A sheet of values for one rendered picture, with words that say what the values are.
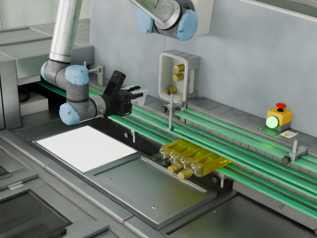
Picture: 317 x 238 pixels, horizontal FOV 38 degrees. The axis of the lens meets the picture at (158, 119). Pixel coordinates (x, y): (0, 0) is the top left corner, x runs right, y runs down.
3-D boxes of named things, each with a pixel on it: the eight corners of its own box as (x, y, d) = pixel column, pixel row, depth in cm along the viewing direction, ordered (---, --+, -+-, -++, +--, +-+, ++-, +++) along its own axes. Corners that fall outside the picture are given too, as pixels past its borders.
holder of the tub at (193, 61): (171, 103, 228) (159, 106, 223) (173, 49, 218) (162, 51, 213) (196, 113, 217) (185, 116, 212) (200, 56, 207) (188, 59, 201)
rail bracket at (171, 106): (179, 124, 208) (159, 131, 200) (180, 89, 202) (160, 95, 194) (183, 126, 206) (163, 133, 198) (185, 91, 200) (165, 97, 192)
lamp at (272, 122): (268, 124, 180) (263, 126, 178) (270, 114, 178) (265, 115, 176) (278, 128, 177) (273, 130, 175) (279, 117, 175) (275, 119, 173)
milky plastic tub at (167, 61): (170, 93, 226) (157, 97, 221) (172, 48, 218) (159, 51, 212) (196, 102, 215) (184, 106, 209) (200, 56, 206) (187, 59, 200)
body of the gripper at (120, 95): (120, 107, 174) (95, 114, 167) (120, 86, 171) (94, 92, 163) (133, 113, 169) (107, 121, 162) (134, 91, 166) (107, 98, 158)
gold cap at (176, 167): (174, 169, 182) (166, 172, 179) (175, 161, 181) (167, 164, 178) (181, 172, 180) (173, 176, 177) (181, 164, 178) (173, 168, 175)
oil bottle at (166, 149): (191, 144, 206) (156, 158, 192) (192, 133, 204) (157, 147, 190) (200, 148, 202) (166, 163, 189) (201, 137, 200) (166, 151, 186)
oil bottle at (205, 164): (221, 157, 195) (187, 174, 181) (222, 146, 192) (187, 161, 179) (231, 162, 191) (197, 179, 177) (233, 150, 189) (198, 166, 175)
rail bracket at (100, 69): (108, 84, 257) (74, 92, 243) (107, 55, 251) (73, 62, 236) (113, 86, 254) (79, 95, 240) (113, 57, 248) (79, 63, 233)
